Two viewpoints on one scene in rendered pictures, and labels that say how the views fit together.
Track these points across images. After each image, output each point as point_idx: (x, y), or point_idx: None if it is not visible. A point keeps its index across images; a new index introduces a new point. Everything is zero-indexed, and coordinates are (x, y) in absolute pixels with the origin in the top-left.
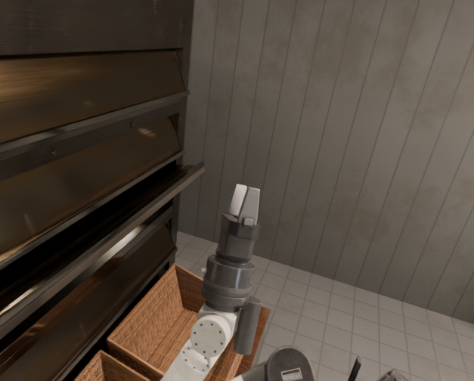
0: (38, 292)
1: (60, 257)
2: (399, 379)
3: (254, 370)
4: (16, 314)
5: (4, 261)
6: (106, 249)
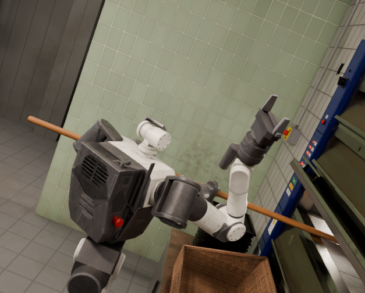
0: (340, 229)
1: None
2: (123, 161)
3: (202, 199)
4: (333, 224)
5: None
6: (358, 270)
